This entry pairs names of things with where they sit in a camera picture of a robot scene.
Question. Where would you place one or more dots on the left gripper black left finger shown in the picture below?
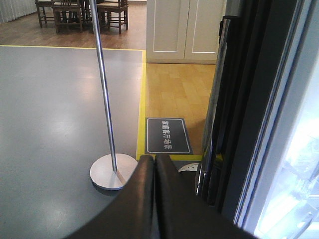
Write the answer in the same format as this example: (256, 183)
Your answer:
(131, 214)

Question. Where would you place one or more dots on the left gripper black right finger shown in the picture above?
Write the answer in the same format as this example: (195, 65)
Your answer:
(183, 215)

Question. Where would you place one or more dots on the open fridge door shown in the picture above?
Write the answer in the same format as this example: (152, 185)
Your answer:
(260, 163)

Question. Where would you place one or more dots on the steel pole stand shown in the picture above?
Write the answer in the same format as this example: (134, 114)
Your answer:
(112, 171)

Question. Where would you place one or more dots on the dark floor sign label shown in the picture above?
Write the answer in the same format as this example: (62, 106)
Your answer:
(167, 135)

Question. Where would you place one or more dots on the white cabinet doors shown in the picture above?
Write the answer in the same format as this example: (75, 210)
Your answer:
(183, 31)

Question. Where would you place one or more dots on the wooden chair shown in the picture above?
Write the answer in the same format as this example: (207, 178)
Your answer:
(111, 13)

